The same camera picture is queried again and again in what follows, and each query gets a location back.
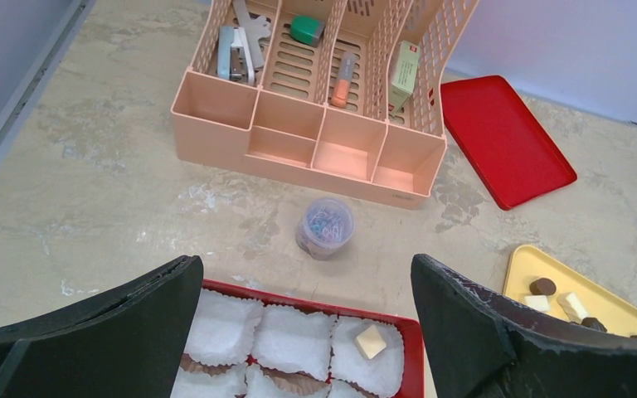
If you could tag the clear paperclip jar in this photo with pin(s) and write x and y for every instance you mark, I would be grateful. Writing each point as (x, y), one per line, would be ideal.
(325, 227)

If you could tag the grey stapler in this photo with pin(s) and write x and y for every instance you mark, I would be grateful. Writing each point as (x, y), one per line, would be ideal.
(234, 61)

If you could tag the red chocolate box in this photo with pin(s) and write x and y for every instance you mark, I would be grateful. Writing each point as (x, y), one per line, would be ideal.
(250, 343)

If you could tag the red flat lid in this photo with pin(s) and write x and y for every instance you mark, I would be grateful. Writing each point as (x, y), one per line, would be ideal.
(511, 152)

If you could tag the green eraser block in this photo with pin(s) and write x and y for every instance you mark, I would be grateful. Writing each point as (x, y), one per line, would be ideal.
(306, 30)

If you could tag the green small carton box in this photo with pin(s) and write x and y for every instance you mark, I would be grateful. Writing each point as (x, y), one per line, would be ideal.
(402, 78)

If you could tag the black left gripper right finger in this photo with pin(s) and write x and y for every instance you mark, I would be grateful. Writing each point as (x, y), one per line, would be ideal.
(482, 344)

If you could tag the dark round chocolate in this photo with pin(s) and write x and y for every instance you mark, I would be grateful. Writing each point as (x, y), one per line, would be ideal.
(543, 286)

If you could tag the pink plastic desk organizer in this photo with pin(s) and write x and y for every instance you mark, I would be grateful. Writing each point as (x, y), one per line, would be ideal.
(285, 128)

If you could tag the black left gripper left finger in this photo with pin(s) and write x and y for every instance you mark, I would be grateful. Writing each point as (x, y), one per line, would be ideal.
(124, 342)

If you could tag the yellow tray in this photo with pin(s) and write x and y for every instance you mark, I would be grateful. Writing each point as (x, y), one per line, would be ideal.
(528, 263)

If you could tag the white chocolate bar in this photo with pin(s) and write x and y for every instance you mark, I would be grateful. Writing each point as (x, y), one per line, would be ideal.
(572, 307)

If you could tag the white chocolate square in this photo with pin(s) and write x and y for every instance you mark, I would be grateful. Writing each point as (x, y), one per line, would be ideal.
(370, 342)

